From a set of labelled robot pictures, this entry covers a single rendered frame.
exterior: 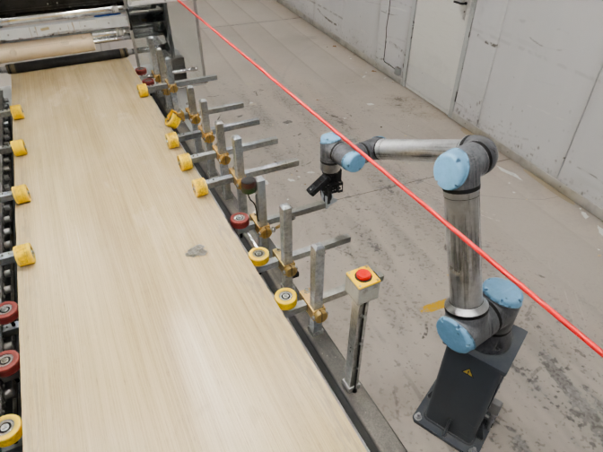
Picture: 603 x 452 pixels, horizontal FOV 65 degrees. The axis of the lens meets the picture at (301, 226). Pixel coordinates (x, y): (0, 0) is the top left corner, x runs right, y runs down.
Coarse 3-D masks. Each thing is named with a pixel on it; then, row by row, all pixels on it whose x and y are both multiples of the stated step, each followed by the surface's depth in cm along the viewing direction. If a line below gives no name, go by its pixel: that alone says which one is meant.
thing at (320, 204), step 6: (306, 204) 216; (312, 204) 216; (318, 204) 216; (324, 204) 217; (294, 210) 213; (300, 210) 213; (306, 210) 214; (312, 210) 216; (318, 210) 217; (270, 216) 209; (276, 216) 209; (252, 222) 205; (270, 222) 208; (246, 228) 204; (252, 228) 205
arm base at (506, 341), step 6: (492, 336) 179; (498, 336) 178; (504, 336) 179; (510, 336) 182; (486, 342) 180; (492, 342) 180; (498, 342) 180; (504, 342) 180; (510, 342) 183; (480, 348) 182; (486, 348) 181; (492, 348) 180; (498, 348) 182; (504, 348) 181; (492, 354) 182; (498, 354) 182
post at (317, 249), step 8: (312, 248) 152; (320, 248) 151; (312, 256) 154; (320, 256) 153; (312, 264) 156; (320, 264) 155; (312, 272) 158; (320, 272) 157; (312, 280) 160; (320, 280) 160; (312, 288) 163; (320, 288) 162; (312, 296) 165; (320, 296) 165; (312, 304) 167; (320, 304) 168; (312, 320) 172; (312, 328) 175; (320, 328) 176
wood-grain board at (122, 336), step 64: (128, 64) 350; (64, 128) 267; (128, 128) 267; (64, 192) 217; (128, 192) 217; (192, 192) 217; (64, 256) 182; (128, 256) 182; (64, 320) 157; (128, 320) 157; (192, 320) 157; (256, 320) 157; (64, 384) 138; (128, 384) 138; (192, 384) 138; (256, 384) 138; (320, 384) 138; (64, 448) 123; (128, 448) 123; (192, 448) 123; (256, 448) 123; (320, 448) 123
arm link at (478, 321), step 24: (480, 144) 145; (456, 168) 140; (480, 168) 143; (456, 192) 144; (456, 216) 148; (480, 216) 151; (456, 240) 152; (480, 240) 153; (456, 264) 156; (480, 264) 156; (456, 288) 160; (480, 288) 159; (456, 312) 162; (480, 312) 160; (456, 336) 164; (480, 336) 163
